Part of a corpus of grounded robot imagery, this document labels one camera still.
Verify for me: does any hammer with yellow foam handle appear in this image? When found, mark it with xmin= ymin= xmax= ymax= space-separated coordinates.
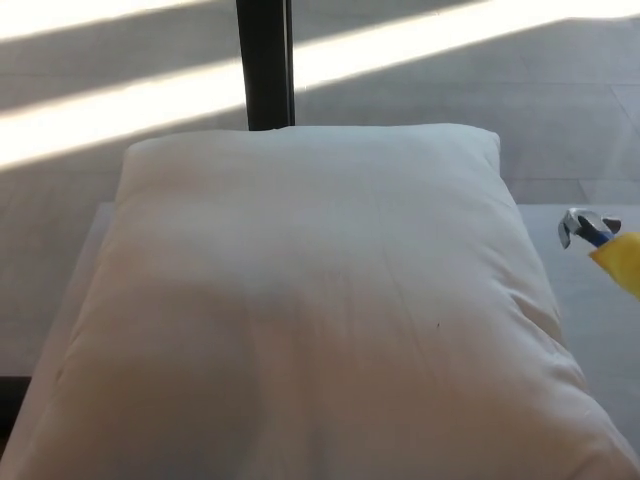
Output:
xmin=556 ymin=207 xmax=640 ymax=302

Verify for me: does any white pillow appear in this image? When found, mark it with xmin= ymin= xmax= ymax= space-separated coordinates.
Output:
xmin=0 ymin=124 xmax=640 ymax=480

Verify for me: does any black vertical post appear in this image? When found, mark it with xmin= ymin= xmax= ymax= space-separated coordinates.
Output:
xmin=235 ymin=0 xmax=298 ymax=133

